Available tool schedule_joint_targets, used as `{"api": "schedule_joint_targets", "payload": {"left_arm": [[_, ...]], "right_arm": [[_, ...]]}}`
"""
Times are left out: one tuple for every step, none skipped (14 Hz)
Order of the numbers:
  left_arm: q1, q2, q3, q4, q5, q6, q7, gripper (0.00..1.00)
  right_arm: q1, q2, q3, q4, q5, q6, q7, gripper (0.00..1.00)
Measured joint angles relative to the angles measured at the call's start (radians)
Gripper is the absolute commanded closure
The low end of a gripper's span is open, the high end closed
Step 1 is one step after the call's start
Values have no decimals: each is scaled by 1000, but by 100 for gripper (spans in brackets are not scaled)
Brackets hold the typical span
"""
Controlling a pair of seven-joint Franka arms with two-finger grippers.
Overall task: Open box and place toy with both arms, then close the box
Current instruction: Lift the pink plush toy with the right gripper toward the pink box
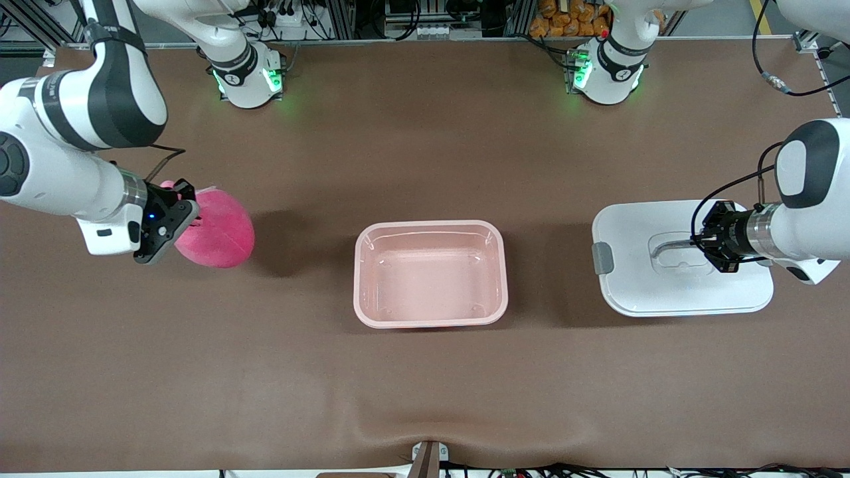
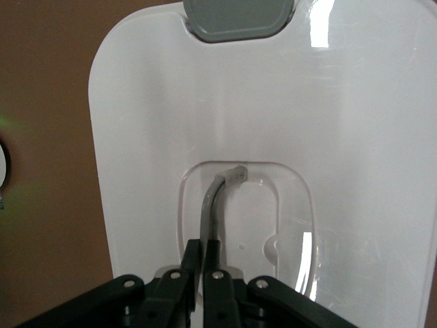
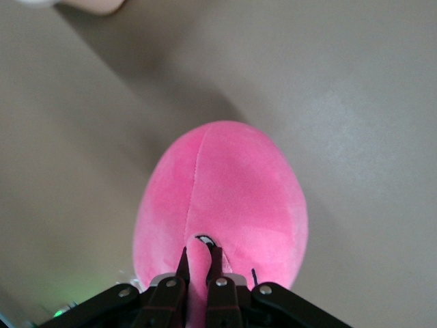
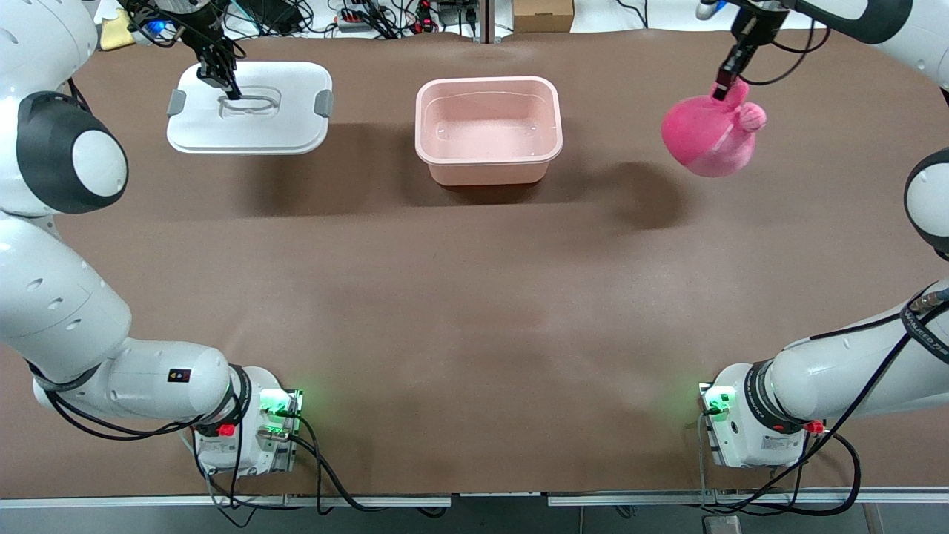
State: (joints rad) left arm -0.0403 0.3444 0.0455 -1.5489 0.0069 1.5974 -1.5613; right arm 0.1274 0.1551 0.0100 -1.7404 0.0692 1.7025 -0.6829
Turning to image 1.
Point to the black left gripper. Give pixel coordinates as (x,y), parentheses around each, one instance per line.
(732,234)

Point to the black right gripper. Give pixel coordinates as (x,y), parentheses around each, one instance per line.
(159,199)

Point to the pink plush toy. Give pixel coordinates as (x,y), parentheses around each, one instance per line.
(222,232)

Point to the white box lid grey clips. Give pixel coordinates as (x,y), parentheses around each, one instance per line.
(637,285)

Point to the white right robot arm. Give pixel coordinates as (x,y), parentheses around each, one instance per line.
(60,179)

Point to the white socket box with plugs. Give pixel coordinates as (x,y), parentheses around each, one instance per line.
(292,26)

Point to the pink plastic box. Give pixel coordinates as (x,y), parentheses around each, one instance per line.
(428,279)

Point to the orange toy pile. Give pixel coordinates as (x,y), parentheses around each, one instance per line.
(558,20)

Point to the white power strip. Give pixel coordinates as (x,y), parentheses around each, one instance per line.
(433,31)

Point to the aluminium frame profile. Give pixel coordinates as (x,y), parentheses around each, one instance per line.
(805,45)
(33,23)

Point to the silver table edge rail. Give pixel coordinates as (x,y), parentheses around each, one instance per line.
(398,41)

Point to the metal table edge bracket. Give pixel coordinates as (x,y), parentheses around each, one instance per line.
(428,461)

